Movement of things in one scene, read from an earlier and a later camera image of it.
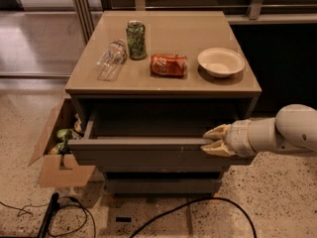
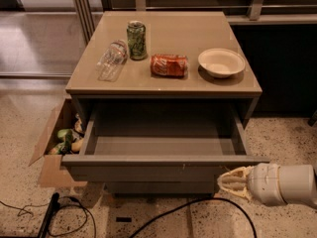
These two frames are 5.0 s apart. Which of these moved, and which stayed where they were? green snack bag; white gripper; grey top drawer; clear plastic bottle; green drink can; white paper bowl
Moved: grey top drawer; white gripper
Stayed: green drink can; white paper bowl; clear plastic bottle; green snack bag
